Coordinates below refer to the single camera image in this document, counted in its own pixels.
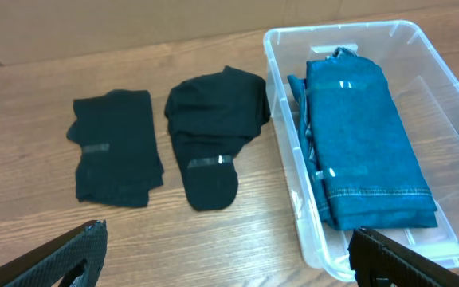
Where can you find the blue jeans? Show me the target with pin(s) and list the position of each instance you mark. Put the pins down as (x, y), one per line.
(359, 160)

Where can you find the black sock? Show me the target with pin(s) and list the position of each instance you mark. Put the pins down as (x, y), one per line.
(119, 161)
(210, 119)

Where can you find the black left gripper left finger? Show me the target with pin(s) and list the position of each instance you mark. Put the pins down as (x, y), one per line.
(75, 258)

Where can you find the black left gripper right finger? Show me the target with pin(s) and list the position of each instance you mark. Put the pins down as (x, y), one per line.
(380, 261)

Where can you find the clear plastic storage bin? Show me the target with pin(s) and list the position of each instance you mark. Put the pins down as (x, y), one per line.
(427, 97)

